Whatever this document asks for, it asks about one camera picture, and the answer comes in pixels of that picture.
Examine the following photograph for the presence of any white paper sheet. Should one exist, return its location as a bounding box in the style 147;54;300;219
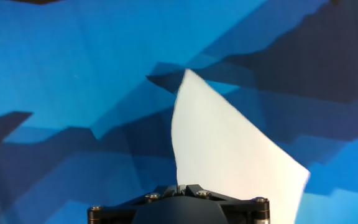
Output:
170;68;311;224

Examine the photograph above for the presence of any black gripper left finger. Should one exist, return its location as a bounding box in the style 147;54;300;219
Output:
87;184;179;224

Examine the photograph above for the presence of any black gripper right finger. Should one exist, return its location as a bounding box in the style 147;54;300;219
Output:
178;184;271;224

